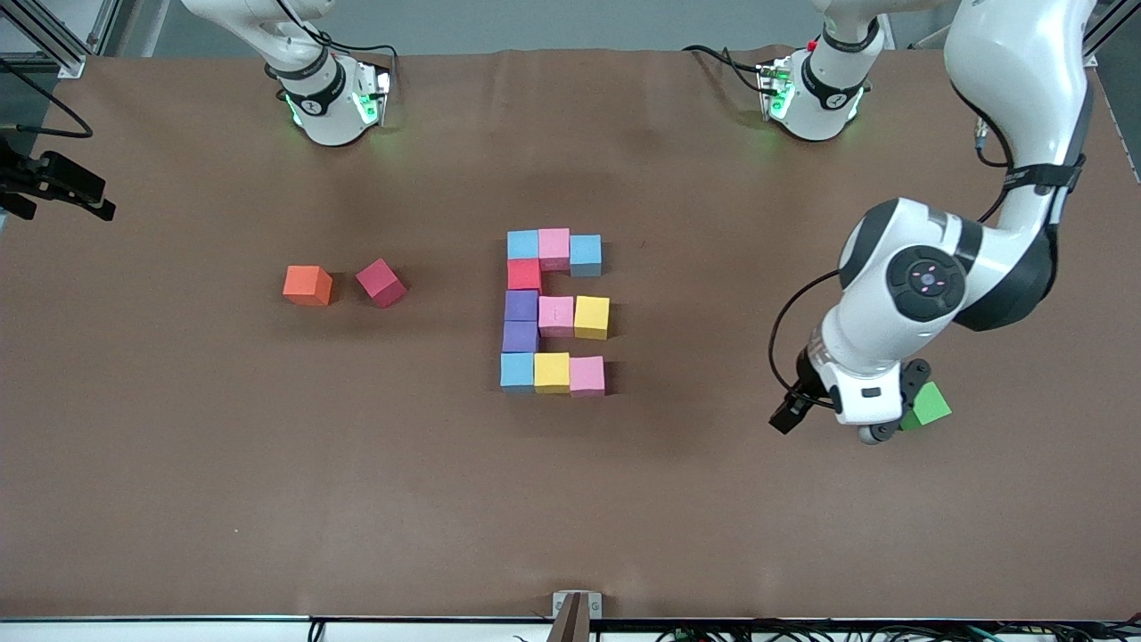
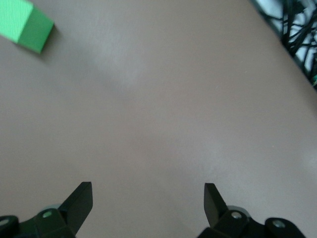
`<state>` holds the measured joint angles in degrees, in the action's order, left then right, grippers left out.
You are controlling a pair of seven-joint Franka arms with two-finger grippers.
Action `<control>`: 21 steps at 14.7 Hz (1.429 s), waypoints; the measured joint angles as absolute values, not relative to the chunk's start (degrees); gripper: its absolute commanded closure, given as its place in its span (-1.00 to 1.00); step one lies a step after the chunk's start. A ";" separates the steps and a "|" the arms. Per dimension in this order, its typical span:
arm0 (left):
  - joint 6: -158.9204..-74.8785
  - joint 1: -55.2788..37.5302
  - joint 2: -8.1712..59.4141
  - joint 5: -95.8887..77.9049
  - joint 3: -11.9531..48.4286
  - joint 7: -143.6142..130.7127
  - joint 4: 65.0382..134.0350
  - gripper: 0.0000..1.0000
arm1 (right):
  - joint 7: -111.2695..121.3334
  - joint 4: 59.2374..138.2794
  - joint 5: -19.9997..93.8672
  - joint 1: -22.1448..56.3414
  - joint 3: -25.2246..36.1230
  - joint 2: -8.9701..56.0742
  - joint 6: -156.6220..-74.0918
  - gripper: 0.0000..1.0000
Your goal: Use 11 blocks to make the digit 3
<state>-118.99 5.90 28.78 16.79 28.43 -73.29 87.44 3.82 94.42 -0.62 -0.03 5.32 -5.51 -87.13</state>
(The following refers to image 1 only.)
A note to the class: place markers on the purple foam block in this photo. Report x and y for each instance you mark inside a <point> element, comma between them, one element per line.
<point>521,337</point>
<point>521,306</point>

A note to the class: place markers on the yellow foam block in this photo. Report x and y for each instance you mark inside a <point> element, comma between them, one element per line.
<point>552,373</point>
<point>592,317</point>

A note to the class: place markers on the green foam block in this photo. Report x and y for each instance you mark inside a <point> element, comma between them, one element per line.
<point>934,408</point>

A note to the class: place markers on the brown table cover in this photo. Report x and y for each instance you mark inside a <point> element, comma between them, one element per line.
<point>570,499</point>

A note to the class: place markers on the aluminium frame post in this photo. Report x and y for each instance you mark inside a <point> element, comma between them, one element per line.
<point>73,64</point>
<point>1083,57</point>

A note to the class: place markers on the pink foam block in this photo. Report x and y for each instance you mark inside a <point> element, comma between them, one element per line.
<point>554,249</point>
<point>556,316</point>
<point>586,375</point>

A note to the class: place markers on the orange foam block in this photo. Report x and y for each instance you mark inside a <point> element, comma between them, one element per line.
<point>307,285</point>

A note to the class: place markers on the red foam block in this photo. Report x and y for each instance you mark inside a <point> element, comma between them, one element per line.
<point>381,283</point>
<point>524,274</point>

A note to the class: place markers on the grey metal bracket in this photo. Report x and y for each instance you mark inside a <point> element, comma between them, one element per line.
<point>577,611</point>

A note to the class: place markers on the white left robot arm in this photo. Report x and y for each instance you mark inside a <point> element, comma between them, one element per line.
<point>1016,71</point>

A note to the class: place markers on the blue foam block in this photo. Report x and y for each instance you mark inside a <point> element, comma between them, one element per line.
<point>523,244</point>
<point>586,256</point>
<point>517,372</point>

